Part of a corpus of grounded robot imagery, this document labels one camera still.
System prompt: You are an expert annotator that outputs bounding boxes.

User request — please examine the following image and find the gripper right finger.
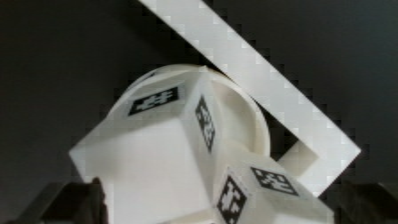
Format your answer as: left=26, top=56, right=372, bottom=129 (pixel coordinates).
left=324, top=181, right=398, bottom=224

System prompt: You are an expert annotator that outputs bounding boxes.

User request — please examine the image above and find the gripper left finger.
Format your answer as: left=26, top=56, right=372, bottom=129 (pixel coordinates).
left=10, top=178, right=111, bottom=224

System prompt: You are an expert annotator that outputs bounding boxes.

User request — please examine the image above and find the white stool leg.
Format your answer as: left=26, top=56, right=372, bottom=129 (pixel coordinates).
left=212, top=147, right=333, bottom=224
left=69, top=64, right=225, bottom=224

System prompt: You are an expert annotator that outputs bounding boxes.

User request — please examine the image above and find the white round stool seat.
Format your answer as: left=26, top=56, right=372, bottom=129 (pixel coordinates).
left=108, top=64, right=269, bottom=155

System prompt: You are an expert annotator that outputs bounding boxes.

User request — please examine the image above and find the white U-shaped fence wall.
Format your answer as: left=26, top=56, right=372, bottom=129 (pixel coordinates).
left=138, top=0, right=360, bottom=195

